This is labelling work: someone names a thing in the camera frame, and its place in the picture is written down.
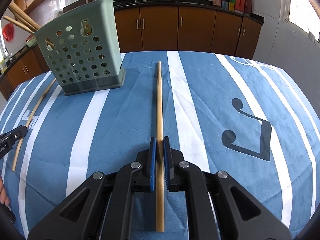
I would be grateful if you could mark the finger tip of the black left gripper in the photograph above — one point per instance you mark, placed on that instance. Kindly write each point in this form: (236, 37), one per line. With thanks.
(8, 139)

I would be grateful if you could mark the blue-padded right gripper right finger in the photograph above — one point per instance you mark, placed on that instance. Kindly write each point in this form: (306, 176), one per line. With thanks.
(172, 158)

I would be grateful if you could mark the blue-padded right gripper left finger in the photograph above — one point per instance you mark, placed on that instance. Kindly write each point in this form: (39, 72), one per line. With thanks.
(145, 180)

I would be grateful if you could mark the window with frame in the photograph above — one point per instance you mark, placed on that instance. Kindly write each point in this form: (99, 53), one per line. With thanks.
(305, 15)

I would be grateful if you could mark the brown left side cabinets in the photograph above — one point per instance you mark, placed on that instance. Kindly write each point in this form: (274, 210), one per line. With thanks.
(28, 65)

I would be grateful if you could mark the brown kitchen base cabinets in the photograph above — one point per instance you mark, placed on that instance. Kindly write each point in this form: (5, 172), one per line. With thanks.
(186, 25)

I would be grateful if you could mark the person's hand at edge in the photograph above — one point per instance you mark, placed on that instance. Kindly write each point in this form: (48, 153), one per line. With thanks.
(4, 199)

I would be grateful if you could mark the blue white striped tablecloth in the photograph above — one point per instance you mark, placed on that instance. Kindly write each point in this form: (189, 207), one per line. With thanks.
(223, 113)

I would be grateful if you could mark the green perforated utensil holder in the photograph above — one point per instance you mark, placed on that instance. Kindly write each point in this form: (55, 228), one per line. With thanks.
(81, 48)

